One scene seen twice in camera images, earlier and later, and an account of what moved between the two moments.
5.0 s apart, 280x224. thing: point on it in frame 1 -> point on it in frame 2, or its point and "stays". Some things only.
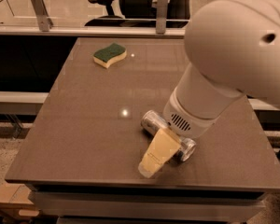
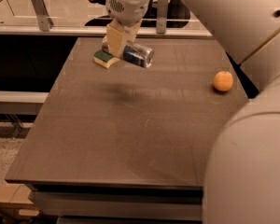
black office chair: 138,7 stays
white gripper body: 187,117 -> 127,7
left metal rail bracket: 44,21 stays
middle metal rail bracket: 162,4 stays
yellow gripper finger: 162,147 -> 115,40
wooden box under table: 13,199 stays
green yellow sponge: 105,57 stays
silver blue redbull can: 152,121 -> 138,54
